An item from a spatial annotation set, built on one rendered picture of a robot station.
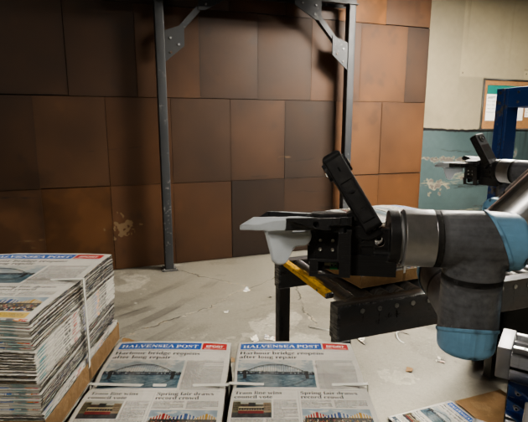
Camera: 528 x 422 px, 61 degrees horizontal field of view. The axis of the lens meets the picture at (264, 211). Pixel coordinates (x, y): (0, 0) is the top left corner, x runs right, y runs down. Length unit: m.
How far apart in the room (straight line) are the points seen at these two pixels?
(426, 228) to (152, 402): 0.64
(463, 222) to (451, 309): 0.12
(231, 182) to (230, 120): 0.61
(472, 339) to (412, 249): 0.14
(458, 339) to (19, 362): 0.66
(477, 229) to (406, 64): 4.86
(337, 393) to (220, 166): 3.66
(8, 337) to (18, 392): 0.10
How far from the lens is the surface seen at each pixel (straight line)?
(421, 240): 0.58
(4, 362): 0.87
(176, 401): 0.97
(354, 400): 0.97
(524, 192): 0.76
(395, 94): 5.32
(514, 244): 0.61
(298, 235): 0.56
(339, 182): 0.58
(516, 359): 1.42
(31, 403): 0.89
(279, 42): 4.71
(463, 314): 0.63
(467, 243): 0.60
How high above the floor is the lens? 1.36
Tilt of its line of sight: 11 degrees down
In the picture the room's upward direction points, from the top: straight up
